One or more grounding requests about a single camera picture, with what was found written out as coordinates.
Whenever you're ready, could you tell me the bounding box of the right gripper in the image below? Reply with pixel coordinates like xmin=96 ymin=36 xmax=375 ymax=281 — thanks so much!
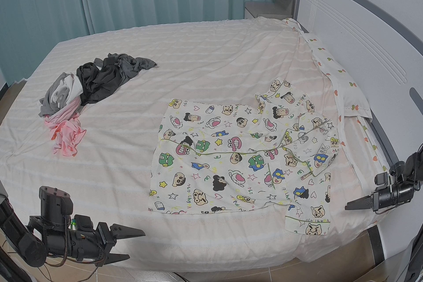
xmin=345 ymin=183 xmax=414 ymax=212

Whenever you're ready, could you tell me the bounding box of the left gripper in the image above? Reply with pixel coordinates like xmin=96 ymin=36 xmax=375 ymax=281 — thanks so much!
xmin=68 ymin=221 xmax=146 ymax=267

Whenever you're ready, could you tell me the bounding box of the white printed pyjama top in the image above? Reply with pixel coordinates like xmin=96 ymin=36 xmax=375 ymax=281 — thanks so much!
xmin=148 ymin=77 xmax=341 ymax=236

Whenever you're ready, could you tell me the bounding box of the bed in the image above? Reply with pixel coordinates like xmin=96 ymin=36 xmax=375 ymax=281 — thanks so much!
xmin=0 ymin=0 xmax=423 ymax=275

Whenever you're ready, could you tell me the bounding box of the white heart printed pillow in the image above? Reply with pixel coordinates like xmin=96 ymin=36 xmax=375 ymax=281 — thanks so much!
xmin=302 ymin=30 xmax=373 ymax=120

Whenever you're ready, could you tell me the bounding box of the pink garment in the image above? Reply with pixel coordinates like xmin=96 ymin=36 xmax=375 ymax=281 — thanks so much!
xmin=44 ymin=97 xmax=87 ymax=156

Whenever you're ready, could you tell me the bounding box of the black garment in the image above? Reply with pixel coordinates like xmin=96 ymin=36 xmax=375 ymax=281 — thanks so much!
xmin=76 ymin=58 xmax=128 ymax=106

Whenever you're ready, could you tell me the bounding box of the white garment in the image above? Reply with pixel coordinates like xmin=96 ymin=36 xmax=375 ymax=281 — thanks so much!
xmin=54 ymin=76 xmax=83 ymax=103

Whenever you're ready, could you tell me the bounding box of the dark grey garment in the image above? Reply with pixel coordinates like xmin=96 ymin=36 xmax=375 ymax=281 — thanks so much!
xmin=93 ymin=53 xmax=158 ymax=84

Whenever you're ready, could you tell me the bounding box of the grey bedside table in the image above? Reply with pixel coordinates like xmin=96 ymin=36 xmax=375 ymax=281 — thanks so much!
xmin=245 ymin=0 xmax=295 ymax=19

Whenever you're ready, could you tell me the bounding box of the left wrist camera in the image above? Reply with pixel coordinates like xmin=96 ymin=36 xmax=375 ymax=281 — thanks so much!
xmin=73 ymin=214 xmax=94 ymax=232

